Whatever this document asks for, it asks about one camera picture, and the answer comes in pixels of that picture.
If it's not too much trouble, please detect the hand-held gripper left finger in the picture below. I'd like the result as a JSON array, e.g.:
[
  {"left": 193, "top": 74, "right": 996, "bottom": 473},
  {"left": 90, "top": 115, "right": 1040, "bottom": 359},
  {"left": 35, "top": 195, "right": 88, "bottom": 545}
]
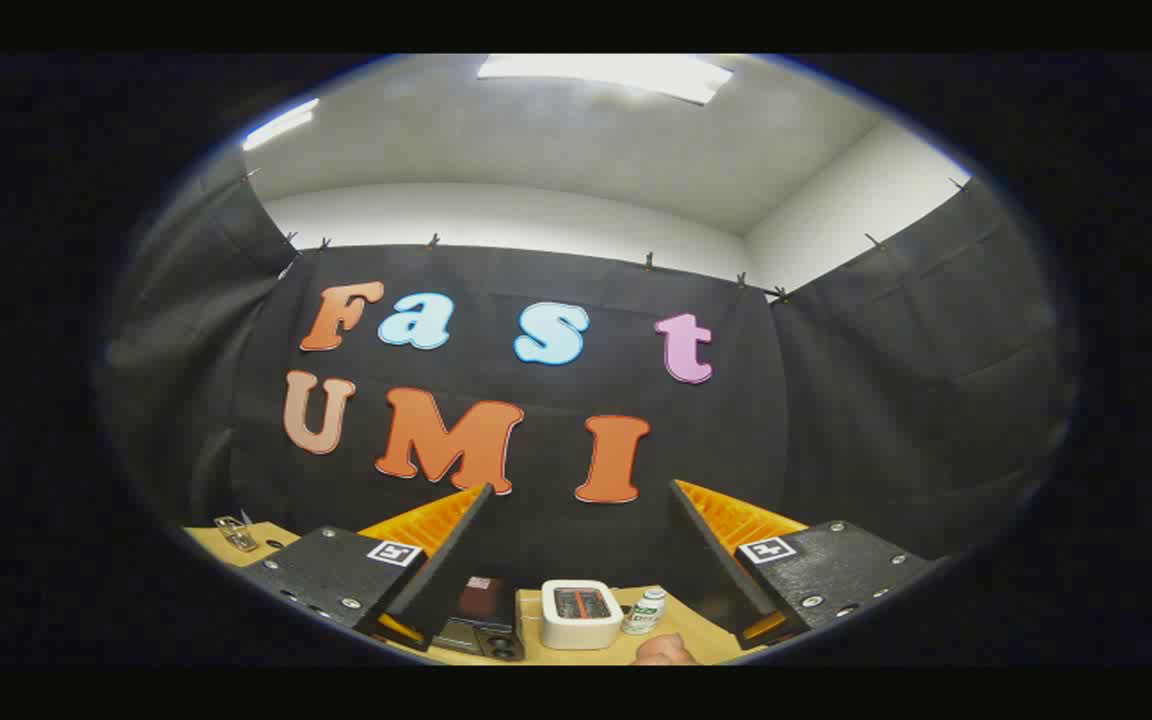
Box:
[{"left": 239, "top": 484, "right": 494, "bottom": 653}]

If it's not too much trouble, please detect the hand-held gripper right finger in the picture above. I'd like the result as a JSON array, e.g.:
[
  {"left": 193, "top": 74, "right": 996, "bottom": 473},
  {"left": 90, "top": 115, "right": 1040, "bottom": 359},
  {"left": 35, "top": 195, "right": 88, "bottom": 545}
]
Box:
[{"left": 669, "top": 480, "right": 937, "bottom": 651}]

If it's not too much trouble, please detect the black toaster oven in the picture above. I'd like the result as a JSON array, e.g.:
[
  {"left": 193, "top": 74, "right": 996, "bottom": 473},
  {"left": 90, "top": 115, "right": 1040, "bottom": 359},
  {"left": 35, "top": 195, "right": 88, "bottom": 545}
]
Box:
[{"left": 433, "top": 574, "right": 527, "bottom": 662}]

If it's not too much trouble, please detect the lettuce sandwich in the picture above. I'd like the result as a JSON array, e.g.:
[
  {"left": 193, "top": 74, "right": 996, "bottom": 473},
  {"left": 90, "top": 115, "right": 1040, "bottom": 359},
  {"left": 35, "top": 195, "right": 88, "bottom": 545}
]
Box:
[{"left": 632, "top": 634, "right": 699, "bottom": 666}]

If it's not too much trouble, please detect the white pop-up toaster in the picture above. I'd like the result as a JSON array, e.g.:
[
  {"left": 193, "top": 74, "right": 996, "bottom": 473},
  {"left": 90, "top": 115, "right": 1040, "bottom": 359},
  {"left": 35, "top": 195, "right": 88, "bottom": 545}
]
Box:
[{"left": 540, "top": 579, "right": 625, "bottom": 651}]

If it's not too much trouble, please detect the white bottle with green label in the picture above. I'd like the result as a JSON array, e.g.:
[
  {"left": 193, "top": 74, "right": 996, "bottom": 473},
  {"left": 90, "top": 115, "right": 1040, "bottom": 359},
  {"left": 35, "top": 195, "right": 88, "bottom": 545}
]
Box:
[{"left": 623, "top": 588, "right": 667, "bottom": 636}]

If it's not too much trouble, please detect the small clear glass holder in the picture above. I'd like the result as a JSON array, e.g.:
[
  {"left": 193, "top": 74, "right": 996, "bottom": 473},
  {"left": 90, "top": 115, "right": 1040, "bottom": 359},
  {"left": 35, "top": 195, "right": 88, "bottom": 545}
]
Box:
[{"left": 213, "top": 514, "right": 260, "bottom": 553}]

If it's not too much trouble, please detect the row of backdrop clips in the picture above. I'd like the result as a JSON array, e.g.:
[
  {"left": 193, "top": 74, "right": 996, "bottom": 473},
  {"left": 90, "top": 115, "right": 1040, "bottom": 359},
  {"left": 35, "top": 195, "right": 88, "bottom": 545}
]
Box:
[{"left": 241, "top": 168, "right": 973, "bottom": 303}]

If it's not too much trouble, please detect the narrow ceiling light panel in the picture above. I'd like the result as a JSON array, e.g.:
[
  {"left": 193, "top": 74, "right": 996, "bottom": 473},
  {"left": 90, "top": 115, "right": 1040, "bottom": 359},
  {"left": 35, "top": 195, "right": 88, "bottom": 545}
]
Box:
[{"left": 240, "top": 97, "right": 321, "bottom": 152}]

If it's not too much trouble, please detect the large ceiling light panel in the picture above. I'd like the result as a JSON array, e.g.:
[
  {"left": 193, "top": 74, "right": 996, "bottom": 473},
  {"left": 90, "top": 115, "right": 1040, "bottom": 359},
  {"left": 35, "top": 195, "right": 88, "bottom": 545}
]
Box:
[{"left": 476, "top": 54, "right": 735, "bottom": 106}]

